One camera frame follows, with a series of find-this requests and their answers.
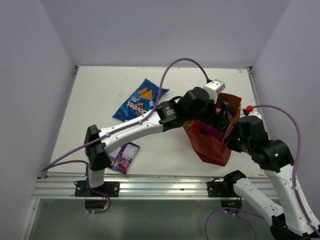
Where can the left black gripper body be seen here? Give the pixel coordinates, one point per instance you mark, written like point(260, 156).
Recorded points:
point(207, 114)

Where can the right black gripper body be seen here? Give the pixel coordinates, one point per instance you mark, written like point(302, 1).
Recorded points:
point(237, 142)

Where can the purple grape candy bag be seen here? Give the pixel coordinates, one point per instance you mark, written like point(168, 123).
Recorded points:
point(222, 119)

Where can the red brown paper bag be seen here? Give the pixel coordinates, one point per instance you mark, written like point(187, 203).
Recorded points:
point(208, 148)

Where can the blue Doritos chips bag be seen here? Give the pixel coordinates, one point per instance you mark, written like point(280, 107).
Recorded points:
point(140, 101)

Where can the purple cookie packet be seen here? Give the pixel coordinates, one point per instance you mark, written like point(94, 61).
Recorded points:
point(122, 157)

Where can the red snack bag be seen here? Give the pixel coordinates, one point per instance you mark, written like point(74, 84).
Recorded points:
point(193, 126)

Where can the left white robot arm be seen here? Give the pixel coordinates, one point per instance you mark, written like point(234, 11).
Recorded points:
point(199, 104)

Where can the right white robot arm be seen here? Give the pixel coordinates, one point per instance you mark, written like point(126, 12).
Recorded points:
point(292, 218)

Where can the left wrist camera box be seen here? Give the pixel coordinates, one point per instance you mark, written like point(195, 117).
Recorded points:
point(214, 88)

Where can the aluminium table rail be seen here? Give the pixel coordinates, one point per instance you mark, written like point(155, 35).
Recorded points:
point(131, 187)

